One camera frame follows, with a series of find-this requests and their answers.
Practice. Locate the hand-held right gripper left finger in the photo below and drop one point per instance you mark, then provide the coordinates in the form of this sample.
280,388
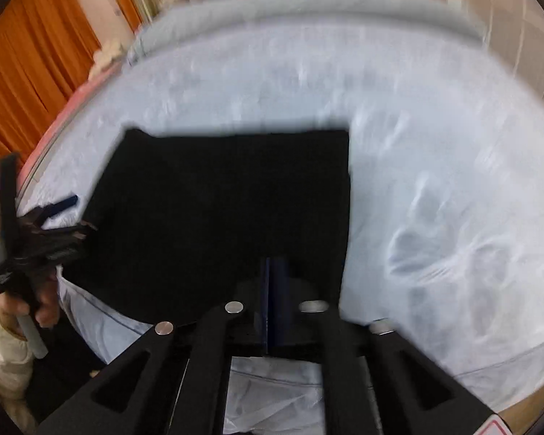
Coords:
264,299

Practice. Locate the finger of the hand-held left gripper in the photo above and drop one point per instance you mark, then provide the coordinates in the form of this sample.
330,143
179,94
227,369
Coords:
65,202
79,229

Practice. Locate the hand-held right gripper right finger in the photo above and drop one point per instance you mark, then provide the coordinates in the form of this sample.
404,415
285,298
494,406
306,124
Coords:
279,299

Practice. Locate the black pants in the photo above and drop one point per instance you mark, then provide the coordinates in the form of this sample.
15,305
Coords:
208,199

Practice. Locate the person's left hand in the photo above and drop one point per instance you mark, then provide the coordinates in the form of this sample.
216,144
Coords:
47,303

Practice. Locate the pink mattress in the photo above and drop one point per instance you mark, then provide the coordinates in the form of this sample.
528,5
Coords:
70,108

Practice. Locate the butterfly print bedsheet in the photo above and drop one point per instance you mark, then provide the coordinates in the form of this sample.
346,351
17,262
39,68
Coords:
435,181

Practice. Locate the grey duvet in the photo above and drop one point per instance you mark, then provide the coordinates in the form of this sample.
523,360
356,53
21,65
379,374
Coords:
299,11

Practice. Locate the white door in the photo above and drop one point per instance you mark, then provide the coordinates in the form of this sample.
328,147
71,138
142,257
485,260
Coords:
517,22

